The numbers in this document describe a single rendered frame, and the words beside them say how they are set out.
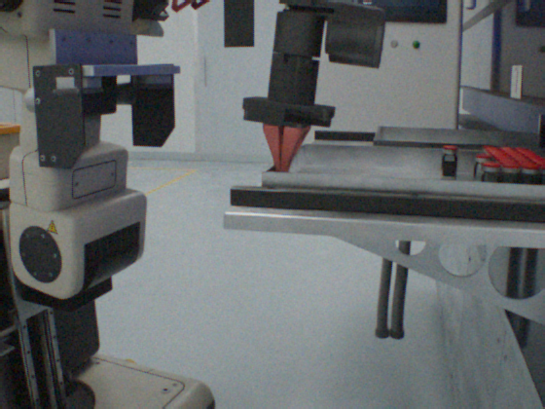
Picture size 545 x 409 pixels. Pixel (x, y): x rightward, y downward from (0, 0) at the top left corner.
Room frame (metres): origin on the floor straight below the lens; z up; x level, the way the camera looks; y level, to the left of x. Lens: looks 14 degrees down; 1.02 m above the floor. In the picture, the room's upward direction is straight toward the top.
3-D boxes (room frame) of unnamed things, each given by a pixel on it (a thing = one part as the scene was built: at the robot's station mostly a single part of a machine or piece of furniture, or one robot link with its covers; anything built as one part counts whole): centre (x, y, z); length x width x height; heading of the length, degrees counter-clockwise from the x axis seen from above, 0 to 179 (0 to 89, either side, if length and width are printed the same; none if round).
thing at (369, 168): (0.69, -0.18, 0.90); 0.34 x 0.26 x 0.04; 76
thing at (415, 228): (0.84, -0.26, 0.87); 0.70 x 0.48 x 0.02; 167
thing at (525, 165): (0.66, -0.31, 0.90); 0.18 x 0.02 x 0.05; 166
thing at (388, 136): (0.99, -0.36, 0.90); 0.34 x 0.26 x 0.04; 77
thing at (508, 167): (0.66, -0.29, 0.90); 0.18 x 0.02 x 0.05; 166
